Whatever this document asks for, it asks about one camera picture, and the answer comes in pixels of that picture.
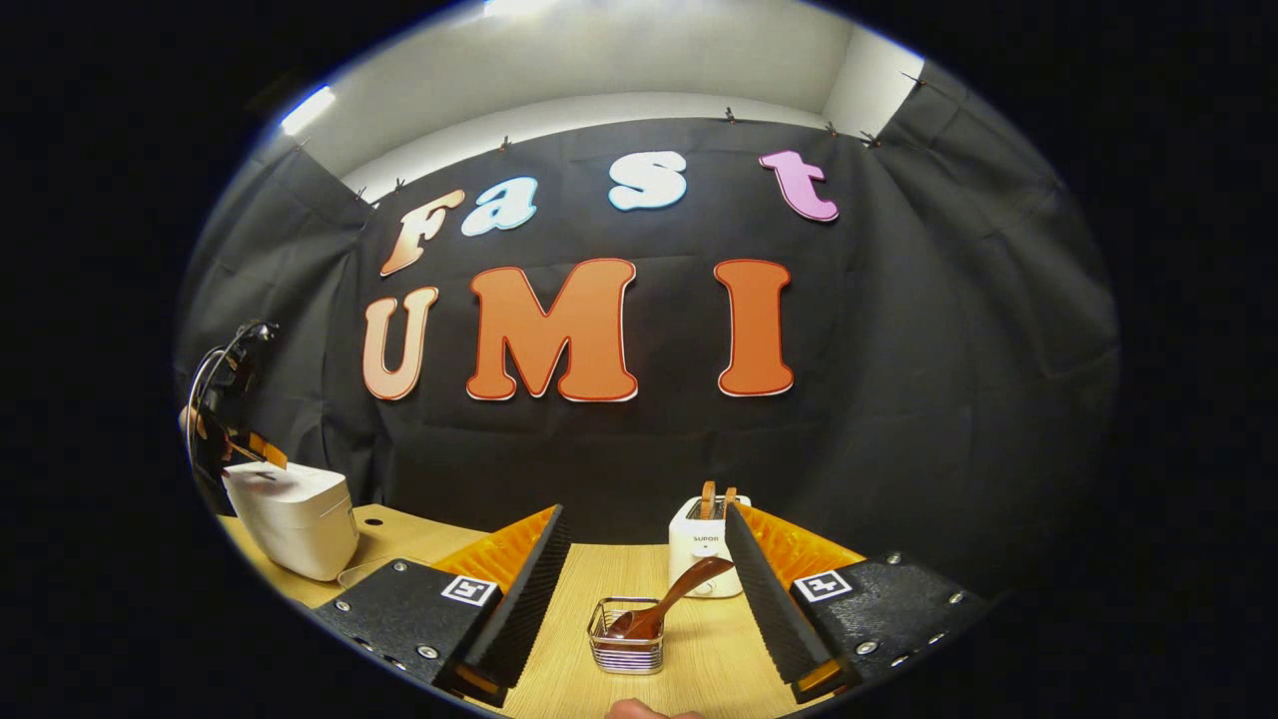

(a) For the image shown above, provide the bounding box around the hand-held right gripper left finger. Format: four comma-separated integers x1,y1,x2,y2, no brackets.
312,503,572,708

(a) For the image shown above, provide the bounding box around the brown wooden spoon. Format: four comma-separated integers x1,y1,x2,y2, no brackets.
607,556,736,640

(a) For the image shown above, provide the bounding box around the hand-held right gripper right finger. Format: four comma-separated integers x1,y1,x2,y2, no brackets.
723,502,999,704

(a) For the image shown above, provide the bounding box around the metal wire chopstick holder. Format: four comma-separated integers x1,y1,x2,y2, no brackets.
587,597,666,675

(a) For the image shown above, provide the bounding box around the clear plastic rice container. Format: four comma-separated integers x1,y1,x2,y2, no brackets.
337,557,400,590

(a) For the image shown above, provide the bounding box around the white toaster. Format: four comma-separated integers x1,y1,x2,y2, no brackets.
668,494,752,599

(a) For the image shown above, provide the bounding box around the black backdrop cloth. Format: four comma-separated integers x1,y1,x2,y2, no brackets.
178,60,1121,600

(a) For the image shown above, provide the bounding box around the white rice cooker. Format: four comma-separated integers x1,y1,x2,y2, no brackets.
222,461,360,582

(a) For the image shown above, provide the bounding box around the ceiling light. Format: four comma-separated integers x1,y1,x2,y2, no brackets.
280,85,338,137

